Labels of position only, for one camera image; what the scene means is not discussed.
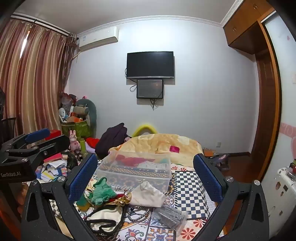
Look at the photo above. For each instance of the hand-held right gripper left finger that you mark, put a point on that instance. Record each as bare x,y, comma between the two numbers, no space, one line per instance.
83,177

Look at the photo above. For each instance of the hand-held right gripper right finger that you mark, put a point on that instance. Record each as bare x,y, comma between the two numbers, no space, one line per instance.
208,177

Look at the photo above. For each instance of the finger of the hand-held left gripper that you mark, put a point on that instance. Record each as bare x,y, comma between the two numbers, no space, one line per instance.
37,134
53,145

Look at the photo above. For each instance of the green plush cloth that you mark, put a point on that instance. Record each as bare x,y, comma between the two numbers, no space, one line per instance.
101,191

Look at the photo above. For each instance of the red pouch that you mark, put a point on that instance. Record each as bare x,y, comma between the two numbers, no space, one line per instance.
111,201

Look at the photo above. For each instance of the black and white pouch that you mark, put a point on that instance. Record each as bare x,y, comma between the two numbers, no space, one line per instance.
104,216

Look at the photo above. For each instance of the gold shiny ornament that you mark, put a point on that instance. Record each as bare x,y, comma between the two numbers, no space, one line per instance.
123,200

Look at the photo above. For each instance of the grey item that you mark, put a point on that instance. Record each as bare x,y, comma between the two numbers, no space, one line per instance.
168,216

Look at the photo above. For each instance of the clear plastic storage box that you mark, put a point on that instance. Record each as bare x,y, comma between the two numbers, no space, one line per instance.
138,172

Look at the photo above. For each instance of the red book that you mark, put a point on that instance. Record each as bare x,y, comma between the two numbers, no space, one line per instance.
54,157

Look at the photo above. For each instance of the red box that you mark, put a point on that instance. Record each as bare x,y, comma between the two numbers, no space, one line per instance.
55,132

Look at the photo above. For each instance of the purple bag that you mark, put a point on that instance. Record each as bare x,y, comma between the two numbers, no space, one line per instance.
219,161

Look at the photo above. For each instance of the pink rabbit figure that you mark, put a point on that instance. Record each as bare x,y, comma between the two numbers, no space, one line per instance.
74,142

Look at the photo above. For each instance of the patchwork patterned bed sheet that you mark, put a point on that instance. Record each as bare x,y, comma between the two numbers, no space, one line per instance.
189,192

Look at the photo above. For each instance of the pile of books and papers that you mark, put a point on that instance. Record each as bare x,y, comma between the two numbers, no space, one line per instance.
52,170

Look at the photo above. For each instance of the green storage box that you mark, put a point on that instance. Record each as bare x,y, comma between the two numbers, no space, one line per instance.
76,131

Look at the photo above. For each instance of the green bottle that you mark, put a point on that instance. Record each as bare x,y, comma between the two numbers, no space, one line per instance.
82,146

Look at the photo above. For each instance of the grey plush toy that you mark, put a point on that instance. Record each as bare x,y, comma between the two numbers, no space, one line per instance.
81,110

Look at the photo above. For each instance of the teal cloth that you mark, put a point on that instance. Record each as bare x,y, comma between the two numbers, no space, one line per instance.
164,161

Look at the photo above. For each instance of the red plastic bag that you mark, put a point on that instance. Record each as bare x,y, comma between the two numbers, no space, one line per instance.
68,99

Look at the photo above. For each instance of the dark purple clothing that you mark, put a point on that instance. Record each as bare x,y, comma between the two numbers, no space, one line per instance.
112,139

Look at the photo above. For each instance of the red knit cloth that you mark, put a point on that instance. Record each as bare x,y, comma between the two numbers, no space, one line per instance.
129,160

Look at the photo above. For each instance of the long grey-green plush pillow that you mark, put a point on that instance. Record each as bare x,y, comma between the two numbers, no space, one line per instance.
93,113

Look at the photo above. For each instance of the striped brown curtain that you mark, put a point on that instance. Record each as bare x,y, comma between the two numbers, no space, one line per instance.
34,81

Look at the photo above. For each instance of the yellow fleece blanket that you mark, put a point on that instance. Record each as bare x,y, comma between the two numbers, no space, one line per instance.
152,143

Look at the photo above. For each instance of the white stickered appliance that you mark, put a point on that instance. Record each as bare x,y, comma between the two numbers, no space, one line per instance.
279,204

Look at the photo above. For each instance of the yellow foam arch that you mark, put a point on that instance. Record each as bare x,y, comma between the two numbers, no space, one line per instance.
144,128

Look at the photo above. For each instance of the brown wooden door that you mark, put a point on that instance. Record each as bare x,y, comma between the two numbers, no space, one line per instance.
264,104

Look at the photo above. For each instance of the white air conditioner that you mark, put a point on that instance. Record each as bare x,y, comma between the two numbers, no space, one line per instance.
97,38

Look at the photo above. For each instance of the white wardrobe sliding door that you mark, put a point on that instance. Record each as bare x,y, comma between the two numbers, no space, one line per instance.
286,92

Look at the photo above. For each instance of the wooden overhead cabinet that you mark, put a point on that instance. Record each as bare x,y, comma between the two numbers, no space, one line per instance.
242,25

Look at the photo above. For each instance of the small black wall monitor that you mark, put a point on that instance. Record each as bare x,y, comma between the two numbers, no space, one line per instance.
150,89

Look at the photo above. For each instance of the white curtain rail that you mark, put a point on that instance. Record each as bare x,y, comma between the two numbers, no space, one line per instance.
46,25

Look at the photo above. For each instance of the black wall television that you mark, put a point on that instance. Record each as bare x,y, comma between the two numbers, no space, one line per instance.
150,64

